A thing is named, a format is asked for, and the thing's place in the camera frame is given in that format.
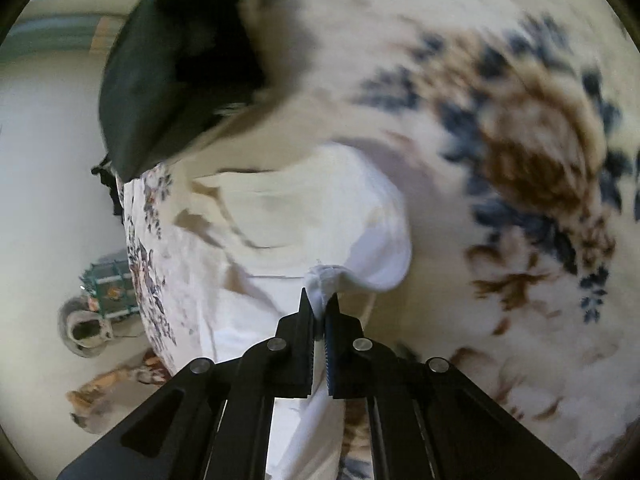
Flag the green crate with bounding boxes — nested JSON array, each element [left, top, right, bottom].
[[80, 255, 140, 318]]

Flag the grey slipper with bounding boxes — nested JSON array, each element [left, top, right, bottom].
[[57, 297, 113, 358]]

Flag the brown patterned cloth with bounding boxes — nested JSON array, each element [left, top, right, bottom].
[[67, 347, 173, 433]]

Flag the floral printed blanket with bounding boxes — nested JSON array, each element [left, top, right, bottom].
[[118, 0, 640, 480]]

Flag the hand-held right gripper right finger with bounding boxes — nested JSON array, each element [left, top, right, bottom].
[[324, 292, 581, 480]]

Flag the white small garment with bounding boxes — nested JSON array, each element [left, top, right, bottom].
[[192, 141, 413, 480]]

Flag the black cloth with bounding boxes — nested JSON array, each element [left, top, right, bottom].
[[98, 0, 266, 181]]

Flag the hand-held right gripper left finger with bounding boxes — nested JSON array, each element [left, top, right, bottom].
[[56, 287, 318, 480]]

